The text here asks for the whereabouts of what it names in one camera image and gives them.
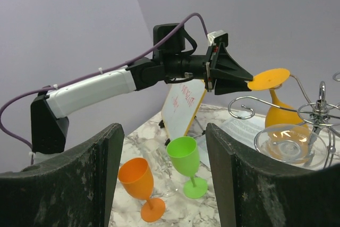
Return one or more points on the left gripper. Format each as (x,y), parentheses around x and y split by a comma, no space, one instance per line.
(224,75)

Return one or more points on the green plastic wine glass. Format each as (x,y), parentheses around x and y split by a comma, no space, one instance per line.
(184,155)

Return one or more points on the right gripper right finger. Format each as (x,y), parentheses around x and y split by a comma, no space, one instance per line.
(252,189)

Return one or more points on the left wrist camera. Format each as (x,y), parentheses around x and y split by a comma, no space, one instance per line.
(217,37)

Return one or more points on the clear wine glass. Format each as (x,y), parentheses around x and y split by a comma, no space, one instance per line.
(292,144)

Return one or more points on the printed paper sheet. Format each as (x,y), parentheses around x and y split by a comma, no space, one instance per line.
(243,131)

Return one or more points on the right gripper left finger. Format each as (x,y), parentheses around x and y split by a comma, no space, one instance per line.
(74,188)

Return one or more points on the clear glass back left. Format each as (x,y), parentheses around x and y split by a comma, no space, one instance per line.
(155,153)

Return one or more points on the yellow framed whiteboard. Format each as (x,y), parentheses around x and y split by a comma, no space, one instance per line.
(180,107)

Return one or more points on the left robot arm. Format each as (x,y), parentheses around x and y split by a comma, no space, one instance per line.
(170,63)

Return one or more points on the chrome wine glass rack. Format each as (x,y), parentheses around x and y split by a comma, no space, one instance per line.
(316,116)

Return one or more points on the orange plastic wine glass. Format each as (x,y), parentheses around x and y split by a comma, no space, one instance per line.
(137,179)

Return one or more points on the yellow plastic wine glass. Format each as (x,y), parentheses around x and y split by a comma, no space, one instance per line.
(270,80)

